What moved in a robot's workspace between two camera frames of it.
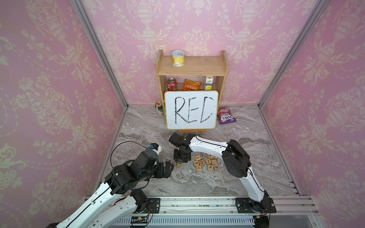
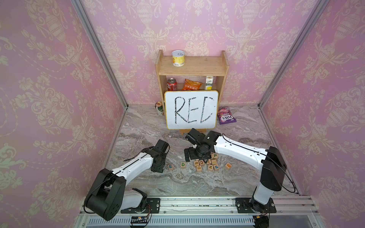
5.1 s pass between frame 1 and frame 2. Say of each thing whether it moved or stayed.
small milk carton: stayed
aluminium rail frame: stayed
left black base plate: stayed
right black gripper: moved
